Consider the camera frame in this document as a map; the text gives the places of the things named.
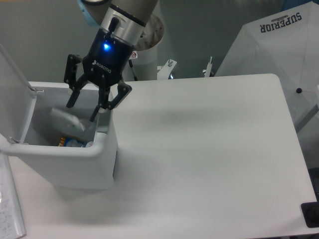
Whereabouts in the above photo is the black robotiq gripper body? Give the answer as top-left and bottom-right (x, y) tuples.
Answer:
(82, 28), (134, 88)

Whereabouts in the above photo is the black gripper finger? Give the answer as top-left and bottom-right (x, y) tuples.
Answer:
(89, 80), (133, 122)
(64, 54), (90, 108)

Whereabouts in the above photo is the white plastic wrapper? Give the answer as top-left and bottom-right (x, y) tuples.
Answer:
(49, 108), (85, 132)

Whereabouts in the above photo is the clear plastic water bottle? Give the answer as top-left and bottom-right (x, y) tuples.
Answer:
(64, 119), (96, 148)

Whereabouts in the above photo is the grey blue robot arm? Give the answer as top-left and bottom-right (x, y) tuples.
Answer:
(64, 0), (157, 121)

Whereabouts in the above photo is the white grey trash can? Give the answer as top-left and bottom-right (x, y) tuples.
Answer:
(0, 48), (118, 190)

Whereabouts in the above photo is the yellow blue snack package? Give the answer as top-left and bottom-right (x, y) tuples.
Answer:
(58, 137), (76, 147)

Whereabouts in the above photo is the white notebook with writing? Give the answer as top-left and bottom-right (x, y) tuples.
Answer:
(0, 153), (26, 239)

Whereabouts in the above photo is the black device at edge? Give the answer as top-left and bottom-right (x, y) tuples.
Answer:
(301, 202), (319, 228)

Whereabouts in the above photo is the black base cable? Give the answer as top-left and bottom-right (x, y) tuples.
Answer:
(128, 59), (138, 82)

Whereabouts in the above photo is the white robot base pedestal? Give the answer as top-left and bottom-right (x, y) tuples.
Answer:
(122, 14), (164, 82)

